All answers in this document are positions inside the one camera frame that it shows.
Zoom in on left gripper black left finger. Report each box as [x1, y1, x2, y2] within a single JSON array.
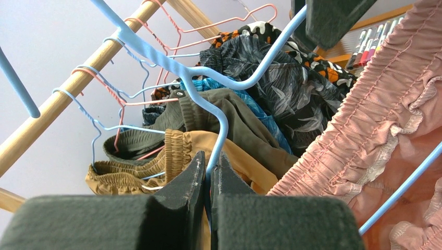
[[1, 151, 205, 249]]

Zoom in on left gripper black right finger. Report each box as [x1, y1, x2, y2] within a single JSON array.
[[211, 153, 365, 249]]

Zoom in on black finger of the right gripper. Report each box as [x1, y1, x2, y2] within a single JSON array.
[[291, 0, 376, 50]]

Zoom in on pink shorts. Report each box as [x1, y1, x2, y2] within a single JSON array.
[[266, 0, 442, 250]]

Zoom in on pink wire hanger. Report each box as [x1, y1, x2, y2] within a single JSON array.
[[124, 0, 279, 87]]

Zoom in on blue wire hanger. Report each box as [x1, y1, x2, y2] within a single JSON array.
[[0, 0, 442, 237]]

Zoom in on brown hanging shorts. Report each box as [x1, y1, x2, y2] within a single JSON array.
[[85, 129, 280, 250]]

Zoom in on orange camo hanging shorts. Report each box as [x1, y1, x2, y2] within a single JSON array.
[[198, 21, 357, 96]]

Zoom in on dark leaf print shorts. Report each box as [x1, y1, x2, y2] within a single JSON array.
[[200, 35, 352, 157]]

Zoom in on dark green hanging shorts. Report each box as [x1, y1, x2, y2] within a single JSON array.
[[103, 87, 299, 180]]

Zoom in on blue patterned hanging shorts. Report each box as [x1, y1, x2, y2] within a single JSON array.
[[192, 78, 294, 155]]

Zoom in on coloured marker set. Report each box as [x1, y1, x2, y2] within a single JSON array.
[[345, 15, 404, 70]]

